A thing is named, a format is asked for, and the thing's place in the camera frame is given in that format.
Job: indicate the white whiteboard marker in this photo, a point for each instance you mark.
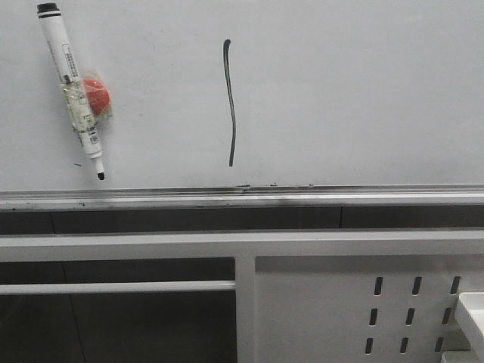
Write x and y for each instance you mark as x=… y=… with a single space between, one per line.
x=72 y=85

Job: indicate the white plastic bin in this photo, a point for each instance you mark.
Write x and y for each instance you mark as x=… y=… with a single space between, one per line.
x=469 y=316

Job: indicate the white metal rack frame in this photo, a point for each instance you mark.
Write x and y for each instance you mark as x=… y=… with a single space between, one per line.
x=244 y=248

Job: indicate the red round magnet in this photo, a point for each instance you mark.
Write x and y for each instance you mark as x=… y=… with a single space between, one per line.
x=98 y=96

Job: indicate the white perforated metal panel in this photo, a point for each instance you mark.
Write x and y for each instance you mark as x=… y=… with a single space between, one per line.
x=361 y=308

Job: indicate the white whiteboard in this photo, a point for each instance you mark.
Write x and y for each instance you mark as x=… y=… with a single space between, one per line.
x=228 y=93

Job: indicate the aluminium whiteboard tray rail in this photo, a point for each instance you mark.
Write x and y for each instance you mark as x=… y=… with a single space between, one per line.
x=240 y=197

